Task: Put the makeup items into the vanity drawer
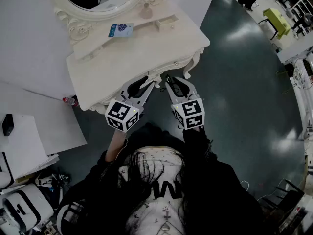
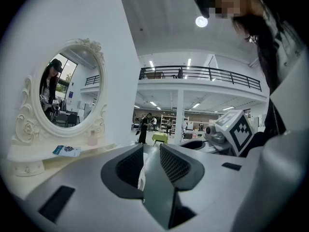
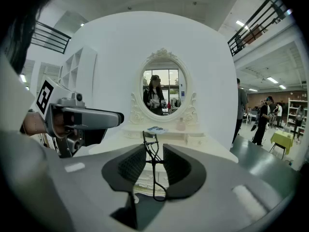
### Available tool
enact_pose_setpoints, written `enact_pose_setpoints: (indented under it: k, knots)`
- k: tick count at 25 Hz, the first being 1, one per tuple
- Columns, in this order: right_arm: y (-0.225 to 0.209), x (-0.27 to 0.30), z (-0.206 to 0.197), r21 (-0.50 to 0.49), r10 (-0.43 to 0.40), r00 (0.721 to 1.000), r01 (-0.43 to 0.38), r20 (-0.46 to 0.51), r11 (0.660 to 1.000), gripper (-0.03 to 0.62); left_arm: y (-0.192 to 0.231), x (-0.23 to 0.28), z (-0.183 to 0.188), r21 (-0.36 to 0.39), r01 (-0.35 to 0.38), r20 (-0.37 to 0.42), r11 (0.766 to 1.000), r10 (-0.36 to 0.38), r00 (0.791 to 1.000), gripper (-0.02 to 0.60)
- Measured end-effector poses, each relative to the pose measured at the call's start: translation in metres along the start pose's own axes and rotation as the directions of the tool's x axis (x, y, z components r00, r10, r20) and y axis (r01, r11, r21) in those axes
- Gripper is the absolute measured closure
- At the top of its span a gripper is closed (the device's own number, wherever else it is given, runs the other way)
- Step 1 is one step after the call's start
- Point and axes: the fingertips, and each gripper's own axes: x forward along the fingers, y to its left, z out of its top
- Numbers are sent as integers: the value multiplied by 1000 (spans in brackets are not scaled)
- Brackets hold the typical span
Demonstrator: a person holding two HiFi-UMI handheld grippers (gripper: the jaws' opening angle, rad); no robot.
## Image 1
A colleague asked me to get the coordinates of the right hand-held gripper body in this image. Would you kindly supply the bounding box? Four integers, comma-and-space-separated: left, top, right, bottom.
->
172, 94, 205, 131

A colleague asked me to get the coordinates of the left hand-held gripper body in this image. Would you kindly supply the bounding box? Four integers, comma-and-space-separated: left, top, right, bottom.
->
104, 89, 148, 133

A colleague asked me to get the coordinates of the small white drawer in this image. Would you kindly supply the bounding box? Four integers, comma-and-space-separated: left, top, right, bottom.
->
155, 14, 179, 33

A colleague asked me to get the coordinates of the person's right forearm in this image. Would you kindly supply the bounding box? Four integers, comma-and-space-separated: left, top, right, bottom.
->
182, 125, 216, 163

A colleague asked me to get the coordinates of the person's left forearm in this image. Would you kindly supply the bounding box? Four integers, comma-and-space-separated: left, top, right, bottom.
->
104, 130, 128, 163

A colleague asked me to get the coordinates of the white ornate dressing table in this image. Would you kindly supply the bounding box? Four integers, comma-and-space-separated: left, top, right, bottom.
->
65, 0, 211, 115

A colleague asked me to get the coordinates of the red-capped plastic bottle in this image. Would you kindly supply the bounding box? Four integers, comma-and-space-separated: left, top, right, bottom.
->
62, 96, 79, 107

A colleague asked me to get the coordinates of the blue face mask packet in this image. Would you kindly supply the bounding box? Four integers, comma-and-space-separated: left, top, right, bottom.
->
108, 22, 135, 39

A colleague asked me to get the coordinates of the large white board table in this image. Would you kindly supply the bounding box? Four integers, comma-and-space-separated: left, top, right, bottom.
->
0, 81, 88, 156

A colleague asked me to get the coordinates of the pink glass perfume bottle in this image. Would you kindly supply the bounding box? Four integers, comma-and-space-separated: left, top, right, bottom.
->
138, 3, 153, 20

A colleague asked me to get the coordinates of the person's torso in black jacket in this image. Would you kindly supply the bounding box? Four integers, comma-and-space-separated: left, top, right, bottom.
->
55, 122, 271, 235

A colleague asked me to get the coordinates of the small white board table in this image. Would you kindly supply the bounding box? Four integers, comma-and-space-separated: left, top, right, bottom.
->
0, 113, 60, 181

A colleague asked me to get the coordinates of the black box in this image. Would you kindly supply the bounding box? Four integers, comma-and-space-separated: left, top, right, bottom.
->
2, 113, 15, 137

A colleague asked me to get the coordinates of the white robot device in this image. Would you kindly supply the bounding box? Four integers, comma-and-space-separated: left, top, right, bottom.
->
0, 183, 55, 235

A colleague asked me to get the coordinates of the black frame chair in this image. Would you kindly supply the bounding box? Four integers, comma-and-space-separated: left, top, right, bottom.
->
256, 179, 305, 220

